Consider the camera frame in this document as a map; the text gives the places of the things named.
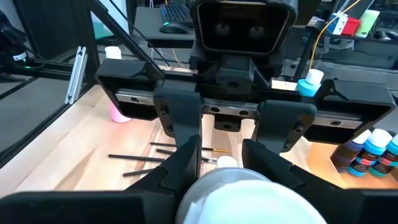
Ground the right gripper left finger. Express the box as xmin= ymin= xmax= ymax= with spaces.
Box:
xmin=0 ymin=135 xmax=202 ymax=224

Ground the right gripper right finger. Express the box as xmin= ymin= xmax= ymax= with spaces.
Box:
xmin=242 ymin=139 xmax=398 ymax=224

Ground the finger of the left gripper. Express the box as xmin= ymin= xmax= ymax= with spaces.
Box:
xmin=251 ymin=98 xmax=318 ymax=154
xmin=153 ymin=86 xmax=203 ymax=149

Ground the large teal paint bottle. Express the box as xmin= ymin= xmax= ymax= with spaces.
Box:
xmin=295 ymin=68 xmax=325 ymax=98

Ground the thin dark paint brush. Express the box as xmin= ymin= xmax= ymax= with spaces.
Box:
xmin=156 ymin=148 xmax=218 ymax=165
xmin=123 ymin=167 xmax=156 ymax=177
xmin=150 ymin=141 xmax=231 ymax=154
xmin=108 ymin=153 xmax=166 ymax=162

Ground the small blue paint bottle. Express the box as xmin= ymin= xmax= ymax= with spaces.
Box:
xmin=347 ymin=128 xmax=393 ymax=178

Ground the small yellow paint bottle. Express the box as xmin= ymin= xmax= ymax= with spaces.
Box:
xmin=216 ymin=155 xmax=239 ymax=169

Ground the large pink paint bottle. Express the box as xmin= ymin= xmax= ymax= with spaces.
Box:
xmin=104 ymin=45 xmax=133 ymax=124

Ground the small teal paint bottle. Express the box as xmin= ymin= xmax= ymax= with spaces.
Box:
xmin=368 ymin=133 xmax=398 ymax=179

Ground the orange plastic bin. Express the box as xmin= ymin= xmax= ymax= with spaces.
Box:
xmin=306 ymin=141 xmax=398 ymax=190

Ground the black computer mouse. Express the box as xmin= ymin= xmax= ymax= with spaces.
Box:
xmin=159 ymin=21 xmax=190 ymax=35

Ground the black keyboard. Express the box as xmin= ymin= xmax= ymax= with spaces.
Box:
xmin=159 ymin=2 xmax=195 ymax=27

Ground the black computer desk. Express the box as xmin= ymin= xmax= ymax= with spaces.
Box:
xmin=133 ymin=6 xmax=200 ymax=49

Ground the black background workbench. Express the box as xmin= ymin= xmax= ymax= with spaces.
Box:
xmin=289 ymin=24 xmax=398 ymax=72

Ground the blue and white box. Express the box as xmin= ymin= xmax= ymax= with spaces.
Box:
xmin=326 ymin=12 xmax=348 ymax=35

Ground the red box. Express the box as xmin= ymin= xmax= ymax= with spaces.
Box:
xmin=341 ymin=17 xmax=361 ymax=37

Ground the light green box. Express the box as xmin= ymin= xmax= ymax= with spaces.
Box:
xmin=354 ymin=9 xmax=381 ymax=38

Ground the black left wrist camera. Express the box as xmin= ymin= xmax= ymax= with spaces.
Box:
xmin=190 ymin=0 xmax=298 ymax=57

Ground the yellow extension cable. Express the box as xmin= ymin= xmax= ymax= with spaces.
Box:
xmin=309 ymin=0 xmax=363 ymax=71

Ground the silver aluminium bracket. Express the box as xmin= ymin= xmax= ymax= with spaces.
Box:
xmin=64 ymin=45 xmax=88 ymax=106

